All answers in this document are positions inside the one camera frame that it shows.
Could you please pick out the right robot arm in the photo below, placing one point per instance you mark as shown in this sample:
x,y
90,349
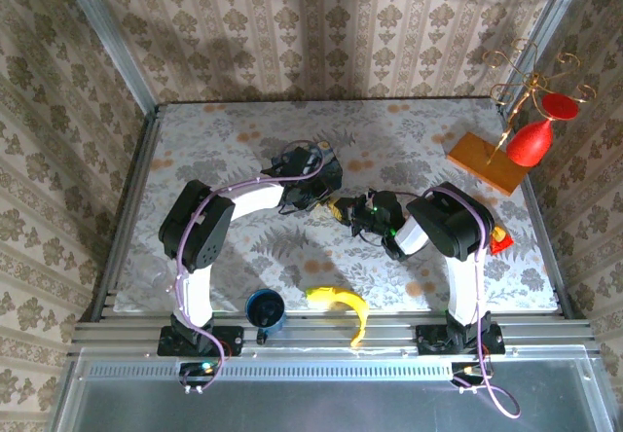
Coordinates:
x,y
462,281

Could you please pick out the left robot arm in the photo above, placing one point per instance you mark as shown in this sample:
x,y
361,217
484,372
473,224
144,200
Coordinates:
x,y
194,296

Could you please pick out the floral patterned table cover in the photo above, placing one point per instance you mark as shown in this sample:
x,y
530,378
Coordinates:
x,y
389,281

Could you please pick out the yellow banana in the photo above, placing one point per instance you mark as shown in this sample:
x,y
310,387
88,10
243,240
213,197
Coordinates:
x,y
348,300

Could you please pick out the orange wooden block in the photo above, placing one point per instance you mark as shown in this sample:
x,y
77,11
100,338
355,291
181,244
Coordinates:
x,y
487,164

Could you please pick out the blue mug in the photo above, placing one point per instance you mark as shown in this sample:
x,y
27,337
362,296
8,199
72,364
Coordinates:
x,y
265,310

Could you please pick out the small red packet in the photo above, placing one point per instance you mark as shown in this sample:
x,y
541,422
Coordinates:
x,y
502,243

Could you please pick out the red goblet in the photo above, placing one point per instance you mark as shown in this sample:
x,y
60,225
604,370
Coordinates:
x,y
528,145

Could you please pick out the small circuit board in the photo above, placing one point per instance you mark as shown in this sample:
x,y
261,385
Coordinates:
x,y
199,370
469,371

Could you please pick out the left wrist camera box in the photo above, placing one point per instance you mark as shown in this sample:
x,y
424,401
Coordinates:
x,y
294,162

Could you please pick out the aluminium front rail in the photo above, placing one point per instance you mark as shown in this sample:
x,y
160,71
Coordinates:
x,y
302,334

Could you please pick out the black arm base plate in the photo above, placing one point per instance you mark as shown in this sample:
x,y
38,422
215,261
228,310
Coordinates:
x,y
233,339
428,344

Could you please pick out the aluminium table side rail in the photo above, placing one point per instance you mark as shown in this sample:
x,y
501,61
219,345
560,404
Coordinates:
x,y
550,237
138,159

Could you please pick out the aluminium frame post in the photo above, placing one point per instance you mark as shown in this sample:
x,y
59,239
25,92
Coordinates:
x,y
114,38
552,13

